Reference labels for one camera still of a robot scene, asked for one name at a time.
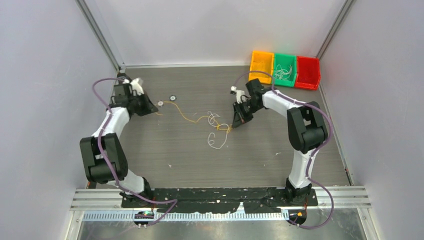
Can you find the aluminium frame rail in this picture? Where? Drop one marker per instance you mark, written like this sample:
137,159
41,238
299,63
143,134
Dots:
344,197

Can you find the green plastic bin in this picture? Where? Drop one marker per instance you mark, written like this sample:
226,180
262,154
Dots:
285,70

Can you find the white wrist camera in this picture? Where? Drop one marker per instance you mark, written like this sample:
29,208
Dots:
239,94
136,85

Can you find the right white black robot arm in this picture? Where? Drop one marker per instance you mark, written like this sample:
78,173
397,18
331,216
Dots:
306,130

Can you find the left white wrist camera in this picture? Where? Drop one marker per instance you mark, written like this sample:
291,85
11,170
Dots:
136,85

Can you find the red plastic bin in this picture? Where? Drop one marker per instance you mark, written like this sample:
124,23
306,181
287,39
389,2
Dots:
308,73

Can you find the yellow plastic bin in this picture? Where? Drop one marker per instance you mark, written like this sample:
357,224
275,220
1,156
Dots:
263,62

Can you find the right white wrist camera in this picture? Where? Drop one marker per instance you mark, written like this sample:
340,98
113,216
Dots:
239,94

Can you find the black wedge stand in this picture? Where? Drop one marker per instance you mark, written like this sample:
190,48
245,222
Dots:
122,78

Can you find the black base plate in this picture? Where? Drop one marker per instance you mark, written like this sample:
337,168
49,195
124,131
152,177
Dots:
227,200

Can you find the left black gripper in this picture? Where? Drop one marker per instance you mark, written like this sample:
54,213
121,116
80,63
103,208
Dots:
150,108

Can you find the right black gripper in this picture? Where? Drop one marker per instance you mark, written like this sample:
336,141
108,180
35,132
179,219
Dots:
239,117

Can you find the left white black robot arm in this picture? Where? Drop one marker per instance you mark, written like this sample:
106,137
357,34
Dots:
102,154

